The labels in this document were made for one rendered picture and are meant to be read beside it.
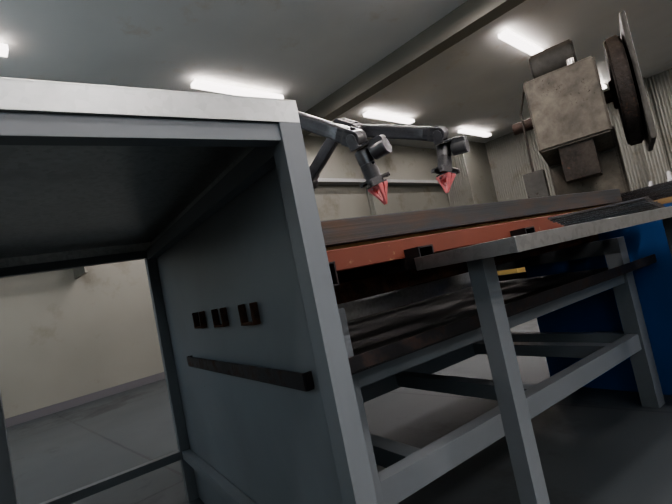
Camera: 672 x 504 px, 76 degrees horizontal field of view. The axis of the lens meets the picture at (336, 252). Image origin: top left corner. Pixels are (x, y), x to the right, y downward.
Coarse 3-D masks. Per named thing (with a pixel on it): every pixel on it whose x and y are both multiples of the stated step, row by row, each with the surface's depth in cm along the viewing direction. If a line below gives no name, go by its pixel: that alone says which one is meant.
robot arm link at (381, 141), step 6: (348, 138) 147; (354, 138) 146; (372, 138) 145; (378, 138) 144; (384, 138) 145; (348, 144) 148; (354, 144) 147; (366, 144) 149; (372, 144) 146; (378, 144) 144; (384, 144) 143; (390, 144) 147; (354, 150) 149; (372, 150) 145; (378, 150) 144; (384, 150) 144; (390, 150) 146; (372, 156) 146; (378, 156) 146
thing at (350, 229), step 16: (592, 192) 163; (608, 192) 170; (448, 208) 116; (464, 208) 120; (480, 208) 124; (496, 208) 128; (512, 208) 133; (528, 208) 138; (544, 208) 143; (560, 208) 148; (576, 208) 157; (336, 224) 95; (352, 224) 98; (368, 224) 100; (384, 224) 103; (400, 224) 106; (416, 224) 109; (432, 224) 112; (448, 224) 115; (464, 224) 119; (336, 240) 94; (352, 240) 97
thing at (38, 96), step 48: (0, 96) 50; (48, 96) 53; (96, 96) 56; (144, 96) 59; (192, 96) 63; (240, 96) 67; (0, 192) 87; (48, 192) 93; (96, 192) 99; (144, 192) 107; (192, 192) 116; (0, 240) 125; (48, 240) 138; (96, 240) 153; (144, 240) 173
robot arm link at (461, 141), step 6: (438, 132) 171; (438, 138) 172; (450, 138) 174; (456, 138) 171; (462, 138) 170; (456, 144) 171; (462, 144) 169; (468, 144) 173; (456, 150) 171; (462, 150) 170; (468, 150) 171
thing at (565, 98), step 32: (544, 64) 428; (576, 64) 376; (608, 64) 391; (544, 96) 392; (576, 96) 378; (608, 96) 396; (640, 96) 354; (512, 128) 445; (544, 128) 394; (576, 128) 380; (608, 128) 367; (640, 128) 367; (576, 160) 385; (608, 160) 404; (544, 192) 402; (576, 192) 421
